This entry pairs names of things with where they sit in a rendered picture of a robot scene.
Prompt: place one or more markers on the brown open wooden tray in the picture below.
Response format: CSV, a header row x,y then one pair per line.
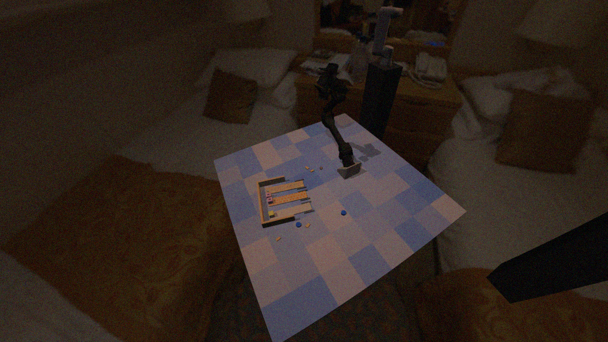
x,y
274,206

